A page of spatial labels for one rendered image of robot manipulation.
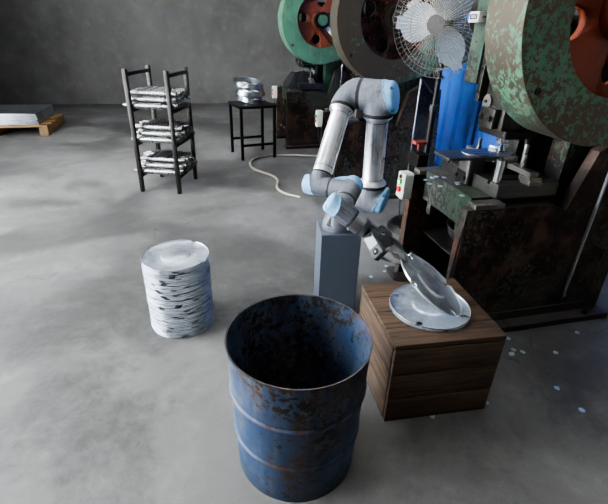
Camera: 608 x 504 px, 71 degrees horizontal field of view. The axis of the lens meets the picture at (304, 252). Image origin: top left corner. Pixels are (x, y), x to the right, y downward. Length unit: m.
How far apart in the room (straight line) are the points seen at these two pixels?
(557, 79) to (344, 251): 1.00
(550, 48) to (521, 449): 1.29
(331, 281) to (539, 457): 1.03
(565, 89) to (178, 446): 1.70
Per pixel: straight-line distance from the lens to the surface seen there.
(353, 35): 3.15
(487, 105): 2.10
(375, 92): 1.67
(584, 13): 1.74
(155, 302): 1.96
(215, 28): 8.26
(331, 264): 1.94
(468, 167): 2.05
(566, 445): 1.85
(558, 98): 1.63
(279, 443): 1.25
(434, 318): 1.58
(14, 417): 1.92
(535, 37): 1.53
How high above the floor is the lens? 1.25
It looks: 28 degrees down
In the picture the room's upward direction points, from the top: 2 degrees clockwise
